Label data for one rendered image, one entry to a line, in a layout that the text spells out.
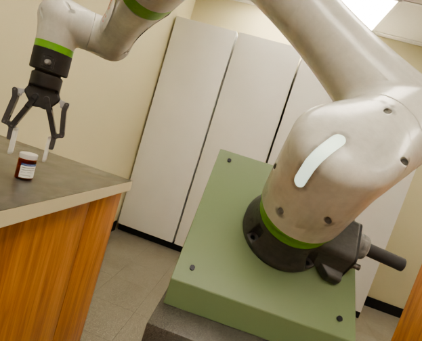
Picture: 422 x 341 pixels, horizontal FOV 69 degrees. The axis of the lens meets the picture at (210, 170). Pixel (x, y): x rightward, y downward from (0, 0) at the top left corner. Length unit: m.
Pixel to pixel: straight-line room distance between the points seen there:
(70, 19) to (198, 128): 2.19
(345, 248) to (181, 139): 2.59
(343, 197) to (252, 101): 2.61
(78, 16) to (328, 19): 0.61
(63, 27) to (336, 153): 0.74
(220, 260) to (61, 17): 0.69
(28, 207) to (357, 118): 0.67
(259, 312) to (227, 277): 0.07
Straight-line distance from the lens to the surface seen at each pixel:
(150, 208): 3.15
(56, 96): 0.94
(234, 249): 0.52
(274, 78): 2.98
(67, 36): 0.92
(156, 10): 0.63
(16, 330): 1.08
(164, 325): 0.47
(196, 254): 0.51
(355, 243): 0.53
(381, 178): 0.37
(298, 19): 0.56
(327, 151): 0.35
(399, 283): 3.88
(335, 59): 0.52
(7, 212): 0.75
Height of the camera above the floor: 1.20
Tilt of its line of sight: 6 degrees down
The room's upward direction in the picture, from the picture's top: 17 degrees clockwise
